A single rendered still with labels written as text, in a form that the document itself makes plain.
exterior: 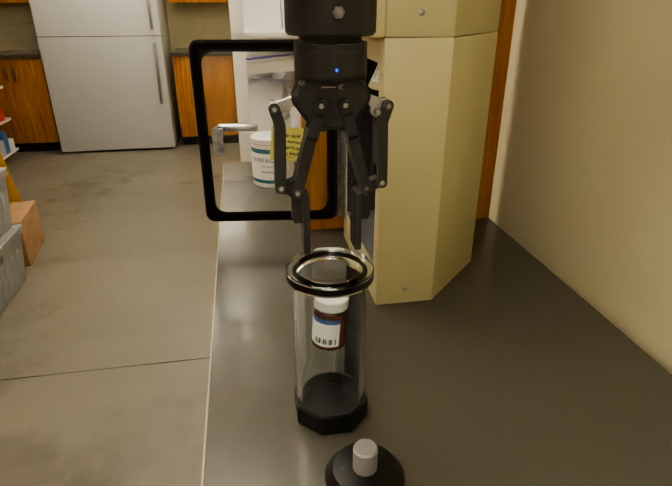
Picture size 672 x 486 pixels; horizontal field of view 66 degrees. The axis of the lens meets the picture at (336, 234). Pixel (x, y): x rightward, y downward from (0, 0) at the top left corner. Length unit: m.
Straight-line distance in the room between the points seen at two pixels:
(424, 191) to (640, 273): 0.39
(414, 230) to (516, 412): 0.34
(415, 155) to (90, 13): 5.15
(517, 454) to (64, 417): 1.90
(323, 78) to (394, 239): 0.46
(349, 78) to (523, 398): 0.52
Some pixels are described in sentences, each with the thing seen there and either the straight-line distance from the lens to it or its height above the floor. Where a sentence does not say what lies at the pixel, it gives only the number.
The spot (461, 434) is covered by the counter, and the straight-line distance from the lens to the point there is 0.75.
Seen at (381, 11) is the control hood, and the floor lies 1.45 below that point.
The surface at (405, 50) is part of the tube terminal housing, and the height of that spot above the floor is 1.39.
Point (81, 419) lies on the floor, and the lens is 2.32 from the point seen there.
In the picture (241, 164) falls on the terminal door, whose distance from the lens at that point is 1.19.
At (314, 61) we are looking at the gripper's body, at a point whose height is 1.41.
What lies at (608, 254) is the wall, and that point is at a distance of 1.09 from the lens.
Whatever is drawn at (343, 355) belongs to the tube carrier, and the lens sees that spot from 0.66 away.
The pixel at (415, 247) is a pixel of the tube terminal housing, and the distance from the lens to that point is 0.95.
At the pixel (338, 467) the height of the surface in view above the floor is 0.98.
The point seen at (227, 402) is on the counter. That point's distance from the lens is 0.79.
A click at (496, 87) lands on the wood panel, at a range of 1.33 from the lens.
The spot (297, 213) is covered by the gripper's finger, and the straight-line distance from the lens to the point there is 0.59.
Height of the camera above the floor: 1.46
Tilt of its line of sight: 24 degrees down
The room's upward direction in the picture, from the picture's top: straight up
